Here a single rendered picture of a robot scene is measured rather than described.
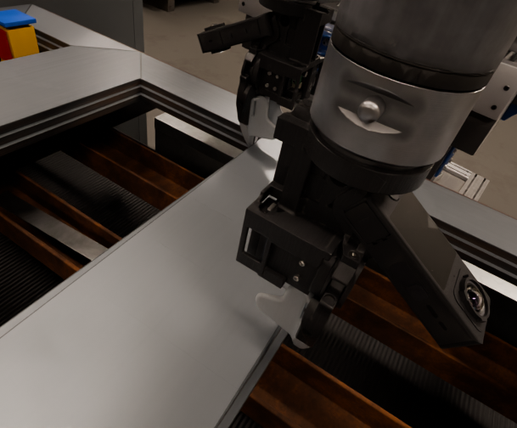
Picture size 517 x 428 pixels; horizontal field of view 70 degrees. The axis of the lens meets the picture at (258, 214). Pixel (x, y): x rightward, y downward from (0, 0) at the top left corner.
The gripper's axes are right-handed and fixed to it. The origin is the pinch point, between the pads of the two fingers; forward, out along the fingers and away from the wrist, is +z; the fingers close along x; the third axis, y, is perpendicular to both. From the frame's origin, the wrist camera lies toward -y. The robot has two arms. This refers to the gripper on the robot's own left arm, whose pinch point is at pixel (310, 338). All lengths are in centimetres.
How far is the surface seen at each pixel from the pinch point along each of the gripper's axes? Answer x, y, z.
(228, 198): -11.5, 16.9, 0.7
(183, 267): 0.6, 14.1, 0.6
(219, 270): -1.5, 11.1, 0.7
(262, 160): -21.8, 18.1, 0.7
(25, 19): -23, 71, -3
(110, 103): -20, 47, 3
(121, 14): -66, 94, 8
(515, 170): -260, -62, 86
